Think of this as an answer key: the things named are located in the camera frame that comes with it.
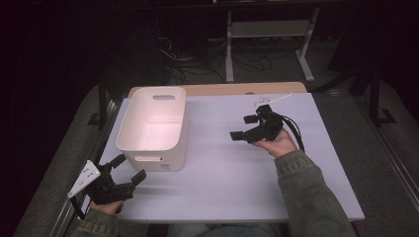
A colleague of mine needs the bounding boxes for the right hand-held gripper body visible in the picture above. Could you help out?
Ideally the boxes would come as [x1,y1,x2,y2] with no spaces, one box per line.
[244,93,293,144]

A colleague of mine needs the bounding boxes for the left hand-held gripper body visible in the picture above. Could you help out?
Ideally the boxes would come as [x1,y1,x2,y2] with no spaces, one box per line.
[67,159,136,205]

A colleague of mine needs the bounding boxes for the white plastic bin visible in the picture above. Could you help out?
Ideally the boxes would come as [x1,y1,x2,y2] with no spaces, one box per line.
[116,86,190,173]

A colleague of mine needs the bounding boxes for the person's left hand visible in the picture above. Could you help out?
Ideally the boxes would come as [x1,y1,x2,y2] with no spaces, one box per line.
[88,198,125,215]

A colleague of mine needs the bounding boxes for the person's right hand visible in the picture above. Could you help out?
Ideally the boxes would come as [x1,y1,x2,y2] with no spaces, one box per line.
[258,127,299,159]

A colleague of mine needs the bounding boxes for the black metal stand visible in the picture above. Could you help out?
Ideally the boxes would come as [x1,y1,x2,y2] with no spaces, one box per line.
[87,74,116,130]
[349,63,398,128]

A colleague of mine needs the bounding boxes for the white metal stand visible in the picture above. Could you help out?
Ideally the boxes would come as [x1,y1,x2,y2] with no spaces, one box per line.
[224,8,321,84]

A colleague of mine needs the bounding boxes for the aluminium frame rail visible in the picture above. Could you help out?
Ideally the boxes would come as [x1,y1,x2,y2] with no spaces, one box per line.
[48,98,121,237]
[357,97,419,213]

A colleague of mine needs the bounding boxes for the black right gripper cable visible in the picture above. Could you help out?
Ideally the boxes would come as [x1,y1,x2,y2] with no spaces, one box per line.
[280,114,306,153]

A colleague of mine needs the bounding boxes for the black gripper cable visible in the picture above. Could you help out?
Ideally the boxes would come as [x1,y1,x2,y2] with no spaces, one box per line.
[280,114,306,153]
[68,196,87,221]

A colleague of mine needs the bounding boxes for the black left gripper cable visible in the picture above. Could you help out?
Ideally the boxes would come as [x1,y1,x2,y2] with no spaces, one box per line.
[68,196,87,221]

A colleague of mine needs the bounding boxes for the tangle of black floor cables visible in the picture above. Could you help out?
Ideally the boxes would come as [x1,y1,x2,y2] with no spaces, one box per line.
[157,35,293,85]

